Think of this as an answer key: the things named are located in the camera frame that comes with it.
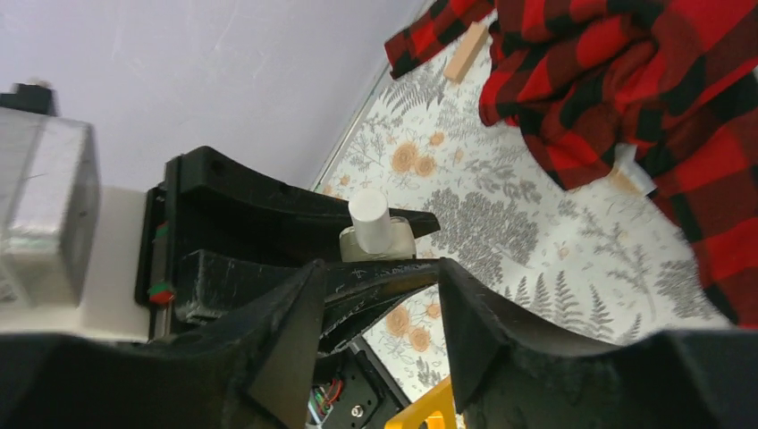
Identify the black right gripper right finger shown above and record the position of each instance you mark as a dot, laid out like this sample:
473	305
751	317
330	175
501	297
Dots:
510	368

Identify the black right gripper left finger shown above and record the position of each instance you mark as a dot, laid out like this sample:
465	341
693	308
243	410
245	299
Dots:
251	368

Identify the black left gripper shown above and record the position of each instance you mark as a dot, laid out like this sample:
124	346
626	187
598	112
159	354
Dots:
217	235

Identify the white cap nail polish bottle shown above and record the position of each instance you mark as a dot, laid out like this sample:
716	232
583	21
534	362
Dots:
374	234

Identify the yellow toy block ramp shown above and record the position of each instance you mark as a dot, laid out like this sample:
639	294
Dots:
436	409

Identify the floral patterned table mat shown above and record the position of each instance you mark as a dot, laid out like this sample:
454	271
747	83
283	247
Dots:
600	260

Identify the red black plaid shirt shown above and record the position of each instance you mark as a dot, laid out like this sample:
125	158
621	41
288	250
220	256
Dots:
674	79

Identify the small wooden block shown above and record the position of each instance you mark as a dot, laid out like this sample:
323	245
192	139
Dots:
465	54

